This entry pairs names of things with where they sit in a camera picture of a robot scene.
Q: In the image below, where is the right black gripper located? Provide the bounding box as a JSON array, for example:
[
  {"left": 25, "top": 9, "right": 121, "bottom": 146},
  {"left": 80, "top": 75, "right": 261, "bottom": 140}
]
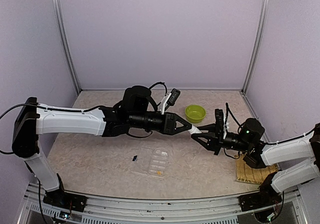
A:
[{"left": 191, "top": 123, "right": 252, "bottom": 156}]

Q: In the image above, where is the small white pill bottle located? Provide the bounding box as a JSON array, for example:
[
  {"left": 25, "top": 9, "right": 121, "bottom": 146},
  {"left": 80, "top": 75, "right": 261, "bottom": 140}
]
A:
[{"left": 188, "top": 125, "right": 202, "bottom": 135}]

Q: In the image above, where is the clear plastic pill organizer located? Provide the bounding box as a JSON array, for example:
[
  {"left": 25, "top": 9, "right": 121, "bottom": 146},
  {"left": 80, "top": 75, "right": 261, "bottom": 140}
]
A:
[{"left": 130, "top": 147, "right": 169, "bottom": 178}]

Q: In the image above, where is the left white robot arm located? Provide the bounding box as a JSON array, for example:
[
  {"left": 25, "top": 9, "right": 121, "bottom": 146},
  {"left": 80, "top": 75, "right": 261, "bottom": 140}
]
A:
[{"left": 12, "top": 85, "right": 200, "bottom": 207}]

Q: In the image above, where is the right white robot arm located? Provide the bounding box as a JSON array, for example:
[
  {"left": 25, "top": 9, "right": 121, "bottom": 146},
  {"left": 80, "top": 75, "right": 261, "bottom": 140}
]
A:
[{"left": 189, "top": 118, "right": 320, "bottom": 206}]

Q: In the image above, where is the green plastic bowl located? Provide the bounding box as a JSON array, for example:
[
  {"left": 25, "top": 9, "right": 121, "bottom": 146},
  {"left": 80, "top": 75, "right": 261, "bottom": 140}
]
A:
[{"left": 184, "top": 104, "right": 207, "bottom": 124}]

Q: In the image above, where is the woven bamboo tray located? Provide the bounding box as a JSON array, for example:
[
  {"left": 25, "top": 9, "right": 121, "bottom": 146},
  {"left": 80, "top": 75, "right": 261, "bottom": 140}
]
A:
[{"left": 235, "top": 154, "right": 279, "bottom": 185}]

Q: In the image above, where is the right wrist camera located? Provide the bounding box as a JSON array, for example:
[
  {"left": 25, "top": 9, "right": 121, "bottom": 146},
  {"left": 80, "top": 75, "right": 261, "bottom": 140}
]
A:
[{"left": 214, "top": 108, "right": 229, "bottom": 140}]

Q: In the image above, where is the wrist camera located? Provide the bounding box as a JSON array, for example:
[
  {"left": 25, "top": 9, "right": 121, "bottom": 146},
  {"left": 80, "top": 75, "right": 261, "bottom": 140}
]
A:
[
  {"left": 214, "top": 108, "right": 229, "bottom": 140},
  {"left": 158, "top": 88, "right": 181, "bottom": 115}
]

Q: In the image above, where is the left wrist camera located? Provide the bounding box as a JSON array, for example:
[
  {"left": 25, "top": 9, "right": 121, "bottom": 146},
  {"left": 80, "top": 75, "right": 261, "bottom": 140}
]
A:
[{"left": 158, "top": 88, "right": 181, "bottom": 115}]

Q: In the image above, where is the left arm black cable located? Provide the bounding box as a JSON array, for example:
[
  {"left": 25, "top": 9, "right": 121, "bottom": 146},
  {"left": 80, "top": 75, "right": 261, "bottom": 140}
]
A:
[{"left": 148, "top": 81, "right": 169, "bottom": 97}]

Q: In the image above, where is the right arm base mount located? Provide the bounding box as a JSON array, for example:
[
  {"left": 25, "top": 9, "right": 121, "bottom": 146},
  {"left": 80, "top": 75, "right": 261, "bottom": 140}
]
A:
[{"left": 238, "top": 185, "right": 283, "bottom": 212}]

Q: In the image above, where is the aluminium front rail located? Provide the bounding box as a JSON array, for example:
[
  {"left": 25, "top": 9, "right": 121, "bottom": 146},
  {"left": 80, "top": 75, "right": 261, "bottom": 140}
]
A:
[{"left": 13, "top": 182, "right": 311, "bottom": 224}]

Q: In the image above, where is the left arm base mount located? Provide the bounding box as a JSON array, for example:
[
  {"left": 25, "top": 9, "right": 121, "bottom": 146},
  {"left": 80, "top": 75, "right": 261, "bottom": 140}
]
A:
[{"left": 43, "top": 174, "right": 87, "bottom": 213}]

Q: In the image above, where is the right aluminium frame post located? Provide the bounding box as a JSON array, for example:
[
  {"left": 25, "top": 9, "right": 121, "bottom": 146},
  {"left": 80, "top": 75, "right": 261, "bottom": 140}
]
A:
[{"left": 241, "top": 0, "right": 270, "bottom": 96}]

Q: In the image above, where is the aluminium frame post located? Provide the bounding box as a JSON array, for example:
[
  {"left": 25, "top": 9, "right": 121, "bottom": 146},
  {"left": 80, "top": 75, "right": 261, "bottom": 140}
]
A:
[
  {"left": 52, "top": 0, "right": 82, "bottom": 96},
  {"left": 241, "top": 0, "right": 270, "bottom": 96}
]

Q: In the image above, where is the left aluminium frame post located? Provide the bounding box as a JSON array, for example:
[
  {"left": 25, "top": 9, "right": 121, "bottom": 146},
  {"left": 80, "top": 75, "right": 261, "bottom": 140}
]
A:
[{"left": 52, "top": 0, "right": 82, "bottom": 96}]

